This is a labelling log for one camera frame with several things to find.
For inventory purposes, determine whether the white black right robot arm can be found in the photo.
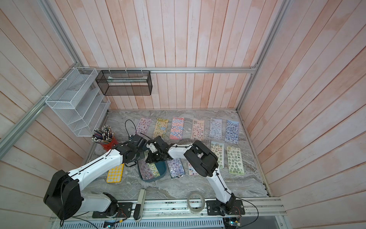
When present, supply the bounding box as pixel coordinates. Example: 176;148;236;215
146;136;236;214

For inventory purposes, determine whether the yellow calculator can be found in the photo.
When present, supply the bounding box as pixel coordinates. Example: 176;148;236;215
106;164;124;183

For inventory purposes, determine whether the red blue cat sticker sheet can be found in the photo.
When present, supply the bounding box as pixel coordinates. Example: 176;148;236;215
169;117;184;140

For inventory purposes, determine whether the colourful small sticker sheet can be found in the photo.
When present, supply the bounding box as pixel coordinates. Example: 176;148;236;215
153;118;169;138

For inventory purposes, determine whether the light blue sticker sheet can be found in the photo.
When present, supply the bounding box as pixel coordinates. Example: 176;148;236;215
209;118;222;140

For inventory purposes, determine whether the teal storage box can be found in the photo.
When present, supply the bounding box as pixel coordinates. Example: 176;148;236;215
139;151;166;182

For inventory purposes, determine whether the purple sticker sheet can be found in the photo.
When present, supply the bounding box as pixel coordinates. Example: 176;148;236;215
167;158;185;178

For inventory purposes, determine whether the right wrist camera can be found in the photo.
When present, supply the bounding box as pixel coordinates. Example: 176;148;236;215
147;142;158;154

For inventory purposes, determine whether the pastel sticker sheet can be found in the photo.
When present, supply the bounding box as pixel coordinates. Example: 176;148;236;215
191;119;205;141

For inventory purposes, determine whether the grey stapler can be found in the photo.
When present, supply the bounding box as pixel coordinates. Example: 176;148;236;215
133;189;146;222

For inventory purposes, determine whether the dark blue sticker sheet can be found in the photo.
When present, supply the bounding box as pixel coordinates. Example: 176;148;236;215
225;120;239;144

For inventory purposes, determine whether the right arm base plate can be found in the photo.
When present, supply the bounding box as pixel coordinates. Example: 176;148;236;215
206;199;245;216

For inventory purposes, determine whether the pink yellow cat sticker sheet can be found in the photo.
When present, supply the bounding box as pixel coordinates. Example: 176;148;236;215
188;162;199;176

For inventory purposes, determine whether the clear tape roll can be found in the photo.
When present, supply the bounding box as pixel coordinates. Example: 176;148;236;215
187;191;205;214

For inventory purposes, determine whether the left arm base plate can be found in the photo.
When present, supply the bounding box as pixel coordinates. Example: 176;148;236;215
92;202;132;219

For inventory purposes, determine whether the white mesh wall shelf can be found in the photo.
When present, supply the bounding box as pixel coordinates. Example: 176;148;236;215
46;67;111;137

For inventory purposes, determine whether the red pencil cup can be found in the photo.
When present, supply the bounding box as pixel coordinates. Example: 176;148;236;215
91;126;118;151

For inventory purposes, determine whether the black mesh wall basket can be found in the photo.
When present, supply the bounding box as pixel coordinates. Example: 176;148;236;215
96;70;153;96

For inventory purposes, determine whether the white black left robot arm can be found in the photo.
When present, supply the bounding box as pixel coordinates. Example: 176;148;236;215
43;135;146;220

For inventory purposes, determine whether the green yellow sticker sheet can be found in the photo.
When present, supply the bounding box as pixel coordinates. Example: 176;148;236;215
148;163;160;178

